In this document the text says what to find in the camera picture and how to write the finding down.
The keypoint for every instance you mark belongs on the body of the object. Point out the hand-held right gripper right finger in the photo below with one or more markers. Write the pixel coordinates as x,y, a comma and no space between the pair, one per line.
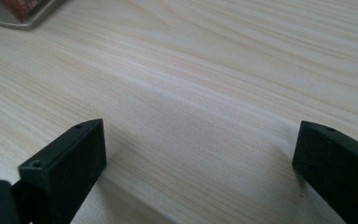
338,168

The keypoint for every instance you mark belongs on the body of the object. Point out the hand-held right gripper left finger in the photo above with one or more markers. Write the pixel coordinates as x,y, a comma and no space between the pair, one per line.
65,168

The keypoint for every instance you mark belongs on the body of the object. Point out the reddish brown block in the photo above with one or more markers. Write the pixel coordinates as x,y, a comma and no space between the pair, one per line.
21,7

